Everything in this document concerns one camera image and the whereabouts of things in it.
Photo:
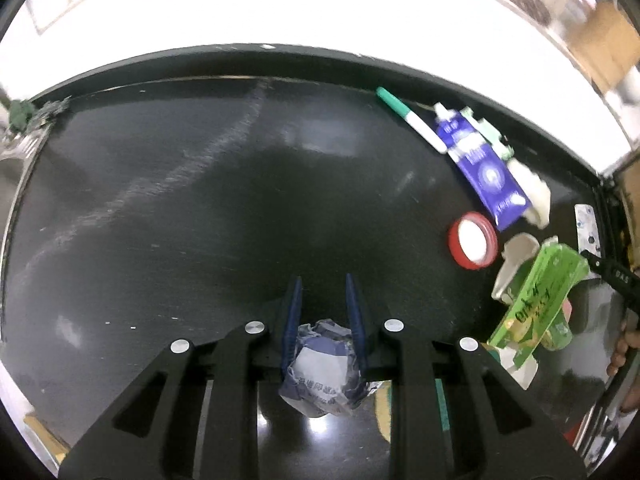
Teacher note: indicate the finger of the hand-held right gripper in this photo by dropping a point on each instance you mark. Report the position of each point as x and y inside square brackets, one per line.
[615, 277]

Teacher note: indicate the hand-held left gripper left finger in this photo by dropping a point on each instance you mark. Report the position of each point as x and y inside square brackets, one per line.
[294, 310]

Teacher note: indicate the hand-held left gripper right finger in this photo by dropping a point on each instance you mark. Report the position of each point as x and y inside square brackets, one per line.
[356, 310]

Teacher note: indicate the white blue paper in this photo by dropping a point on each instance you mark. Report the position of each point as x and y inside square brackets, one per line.
[320, 365]

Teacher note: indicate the green drink carton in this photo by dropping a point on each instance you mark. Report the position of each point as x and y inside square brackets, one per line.
[540, 295]

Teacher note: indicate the person's right hand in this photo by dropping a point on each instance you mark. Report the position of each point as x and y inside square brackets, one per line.
[619, 350]

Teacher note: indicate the small metal plate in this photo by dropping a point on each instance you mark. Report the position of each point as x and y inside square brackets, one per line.
[585, 225]

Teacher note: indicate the torn white paper cup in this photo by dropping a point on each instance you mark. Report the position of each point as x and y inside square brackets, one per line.
[517, 255]

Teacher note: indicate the green yellow sponge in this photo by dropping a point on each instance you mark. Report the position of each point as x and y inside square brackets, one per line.
[384, 410]

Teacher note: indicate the white crumpled tissue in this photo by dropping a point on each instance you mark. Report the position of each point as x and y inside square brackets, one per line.
[532, 190]

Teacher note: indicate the white paper scrap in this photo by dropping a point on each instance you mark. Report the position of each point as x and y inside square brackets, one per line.
[520, 367]

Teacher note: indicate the red white jar lid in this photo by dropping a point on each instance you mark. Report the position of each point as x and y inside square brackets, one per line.
[472, 240]

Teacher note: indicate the blue white tube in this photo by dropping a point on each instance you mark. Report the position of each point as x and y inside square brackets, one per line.
[480, 165]

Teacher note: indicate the green white small tube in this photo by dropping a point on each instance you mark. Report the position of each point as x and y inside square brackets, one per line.
[487, 130]

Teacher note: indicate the green white marker pen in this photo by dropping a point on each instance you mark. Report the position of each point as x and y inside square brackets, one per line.
[410, 119]

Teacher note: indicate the cardboard box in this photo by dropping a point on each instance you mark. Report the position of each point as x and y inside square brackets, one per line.
[605, 35]

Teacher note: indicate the green scrub sponge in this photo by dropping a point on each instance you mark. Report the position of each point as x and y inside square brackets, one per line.
[20, 115]

